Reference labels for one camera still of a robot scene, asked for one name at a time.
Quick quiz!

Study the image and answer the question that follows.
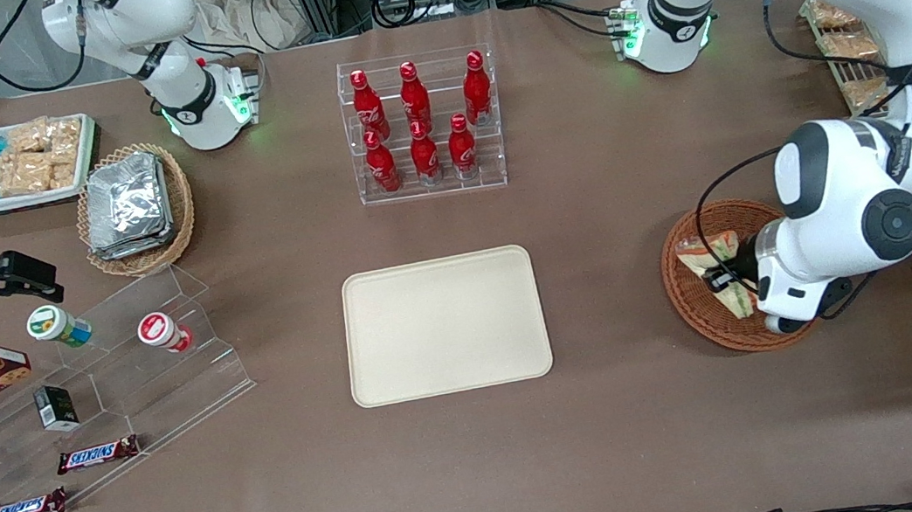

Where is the red cola bottle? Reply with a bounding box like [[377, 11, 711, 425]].
[[348, 66, 392, 142], [363, 128, 404, 197], [458, 49, 497, 128], [407, 118, 445, 188], [445, 111, 481, 181], [397, 59, 435, 133]]

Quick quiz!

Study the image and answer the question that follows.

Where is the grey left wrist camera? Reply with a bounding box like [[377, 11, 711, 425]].
[[760, 279, 859, 337]]

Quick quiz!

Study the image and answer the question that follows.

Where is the red lid cup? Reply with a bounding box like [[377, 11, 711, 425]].
[[135, 307, 196, 359]]

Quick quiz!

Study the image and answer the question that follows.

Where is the beige crumpled cloth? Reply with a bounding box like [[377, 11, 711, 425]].
[[191, 0, 307, 61]]

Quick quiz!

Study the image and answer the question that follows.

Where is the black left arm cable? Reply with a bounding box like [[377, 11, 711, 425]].
[[667, 0, 912, 296]]

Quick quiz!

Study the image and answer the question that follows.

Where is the silver foil pack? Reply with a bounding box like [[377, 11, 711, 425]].
[[82, 150, 172, 243], [88, 223, 178, 263]]

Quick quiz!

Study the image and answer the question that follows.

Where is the clear acrylic stepped display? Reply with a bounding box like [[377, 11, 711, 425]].
[[0, 254, 273, 512]]

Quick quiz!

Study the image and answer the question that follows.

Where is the clear acrylic bottle rack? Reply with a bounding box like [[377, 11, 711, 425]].
[[334, 43, 511, 209]]

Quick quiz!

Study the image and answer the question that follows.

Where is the round brown wicker basket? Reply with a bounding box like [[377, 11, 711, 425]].
[[653, 188, 832, 363]]

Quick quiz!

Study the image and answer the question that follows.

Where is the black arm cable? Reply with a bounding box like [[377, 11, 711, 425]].
[[667, 0, 912, 296], [0, 0, 93, 99]]

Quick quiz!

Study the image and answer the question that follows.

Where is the beige plastic tray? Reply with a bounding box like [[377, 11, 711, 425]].
[[335, 242, 557, 412]]

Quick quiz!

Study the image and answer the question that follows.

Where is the triangle sandwich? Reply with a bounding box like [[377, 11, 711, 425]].
[[674, 228, 761, 328]]

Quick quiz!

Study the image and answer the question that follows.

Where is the white rectangular snack tray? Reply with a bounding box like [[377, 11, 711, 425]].
[[0, 112, 107, 215]]

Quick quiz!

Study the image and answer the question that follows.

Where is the clear bag of crackers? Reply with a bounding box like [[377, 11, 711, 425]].
[[45, 148, 81, 190], [808, 0, 864, 33], [4, 120, 52, 156], [0, 149, 56, 199], [45, 118, 86, 154], [839, 76, 891, 111], [819, 28, 882, 69]]

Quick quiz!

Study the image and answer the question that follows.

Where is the small black box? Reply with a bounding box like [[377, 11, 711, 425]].
[[32, 382, 81, 436]]

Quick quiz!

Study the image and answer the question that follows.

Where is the white wire rack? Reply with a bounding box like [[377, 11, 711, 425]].
[[797, 0, 912, 132]]

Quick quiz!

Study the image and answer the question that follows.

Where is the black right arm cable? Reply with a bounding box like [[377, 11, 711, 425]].
[[0, 0, 93, 99]]

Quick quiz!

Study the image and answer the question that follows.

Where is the green lid cup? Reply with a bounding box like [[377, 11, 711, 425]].
[[24, 300, 95, 355]]

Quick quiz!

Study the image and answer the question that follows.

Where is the oval tan wicker basket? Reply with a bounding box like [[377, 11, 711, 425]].
[[68, 137, 203, 284]]

